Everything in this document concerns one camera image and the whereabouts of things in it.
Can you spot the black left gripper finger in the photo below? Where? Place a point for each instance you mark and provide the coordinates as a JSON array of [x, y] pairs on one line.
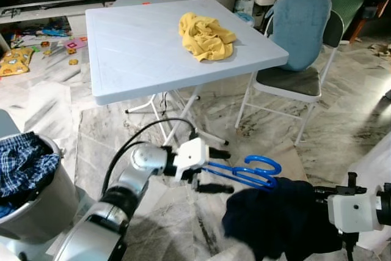
[[221, 153], [217, 189]]

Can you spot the blue plastic hanger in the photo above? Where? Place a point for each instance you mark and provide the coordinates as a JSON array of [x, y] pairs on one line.
[[253, 177]]

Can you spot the navy garment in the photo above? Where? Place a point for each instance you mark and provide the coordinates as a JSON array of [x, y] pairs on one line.
[[275, 218]]

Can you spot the blue plaid shorts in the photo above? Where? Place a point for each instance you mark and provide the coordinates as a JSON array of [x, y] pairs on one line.
[[24, 163]]

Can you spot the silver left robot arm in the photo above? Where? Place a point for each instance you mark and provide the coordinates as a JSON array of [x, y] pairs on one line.
[[128, 175]]

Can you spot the yellow shirt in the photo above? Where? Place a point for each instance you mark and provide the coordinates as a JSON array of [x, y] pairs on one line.
[[204, 38]]

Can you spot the white folding table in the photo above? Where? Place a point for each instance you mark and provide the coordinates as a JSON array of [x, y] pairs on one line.
[[140, 47]]

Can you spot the folding chair blue cushion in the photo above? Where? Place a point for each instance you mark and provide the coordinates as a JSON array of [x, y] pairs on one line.
[[299, 29]]

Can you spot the pink toy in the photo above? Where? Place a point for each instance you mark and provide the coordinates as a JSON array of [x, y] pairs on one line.
[[76, 44]]

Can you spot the green ribbed mat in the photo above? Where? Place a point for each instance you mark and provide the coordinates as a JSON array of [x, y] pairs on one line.
[[345, 7]]

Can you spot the yellow toy mat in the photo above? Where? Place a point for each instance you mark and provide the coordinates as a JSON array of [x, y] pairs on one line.
[[15, 62]]

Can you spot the white television bench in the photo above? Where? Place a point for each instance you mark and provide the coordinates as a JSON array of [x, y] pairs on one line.
[[36, 13]]

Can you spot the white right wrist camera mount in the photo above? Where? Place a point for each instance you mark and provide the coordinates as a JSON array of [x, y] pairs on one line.
[[351, 209]]

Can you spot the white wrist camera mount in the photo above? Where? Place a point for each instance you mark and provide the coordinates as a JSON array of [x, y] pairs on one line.
[[351, 209], [189, 154]]

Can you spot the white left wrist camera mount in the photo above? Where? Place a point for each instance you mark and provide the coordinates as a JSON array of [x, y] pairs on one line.
[[189, 154]]

